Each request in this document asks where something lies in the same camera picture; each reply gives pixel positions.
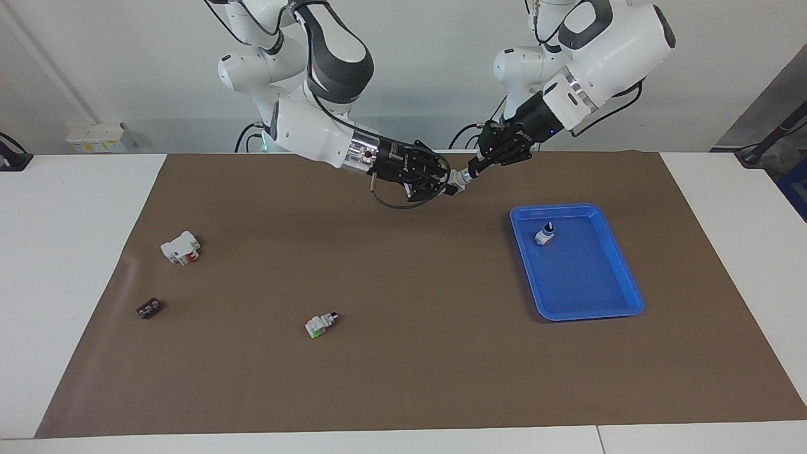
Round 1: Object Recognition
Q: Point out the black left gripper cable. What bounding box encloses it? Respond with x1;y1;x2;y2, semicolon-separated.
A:
569;79;645;138

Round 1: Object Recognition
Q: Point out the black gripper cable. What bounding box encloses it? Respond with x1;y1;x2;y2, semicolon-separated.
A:
569;79;645;138
369;169;453;210

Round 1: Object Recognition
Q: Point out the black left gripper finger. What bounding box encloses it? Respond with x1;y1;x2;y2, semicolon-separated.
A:
468;121;515;172
471;135;536;182

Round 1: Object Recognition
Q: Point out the brown table mat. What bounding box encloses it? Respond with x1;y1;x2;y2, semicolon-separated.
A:
35;150;807;439

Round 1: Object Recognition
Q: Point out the black stand pole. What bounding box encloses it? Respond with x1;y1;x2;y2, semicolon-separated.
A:
734;101;807;168

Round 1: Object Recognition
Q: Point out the black right arm base cable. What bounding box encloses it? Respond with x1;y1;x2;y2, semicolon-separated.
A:
235;122;264;154

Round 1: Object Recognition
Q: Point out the blue plastic tray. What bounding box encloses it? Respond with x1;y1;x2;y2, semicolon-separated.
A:
509;203;645;322

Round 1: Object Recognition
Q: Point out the blue crate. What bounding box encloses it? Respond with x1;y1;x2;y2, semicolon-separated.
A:
775;161;807;223

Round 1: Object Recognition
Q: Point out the white selector switch black knob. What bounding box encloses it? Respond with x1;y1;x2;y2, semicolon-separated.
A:
305;310;340;339
446;166;475;195

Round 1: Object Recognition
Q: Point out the white circuit breaker red lever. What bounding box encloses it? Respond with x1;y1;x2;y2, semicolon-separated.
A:
160;231;202;266

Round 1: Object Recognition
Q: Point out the black clamp device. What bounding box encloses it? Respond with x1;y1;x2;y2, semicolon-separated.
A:
0;132;34;172

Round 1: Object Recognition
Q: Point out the black left arm base cable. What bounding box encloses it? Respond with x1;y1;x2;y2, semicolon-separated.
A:
448;95;506;151

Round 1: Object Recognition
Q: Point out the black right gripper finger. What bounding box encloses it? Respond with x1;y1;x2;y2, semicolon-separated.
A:
403;178;456;202
410;141;451;182

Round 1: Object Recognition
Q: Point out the white power strip box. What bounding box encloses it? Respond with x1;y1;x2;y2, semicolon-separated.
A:
66;122;137;154

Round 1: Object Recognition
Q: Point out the black arm base cable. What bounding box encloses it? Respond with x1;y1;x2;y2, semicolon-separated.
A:
448;95;506;151
235;122;264;154

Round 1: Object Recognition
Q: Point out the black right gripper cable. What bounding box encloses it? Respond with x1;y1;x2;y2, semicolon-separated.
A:
369;169;453;210

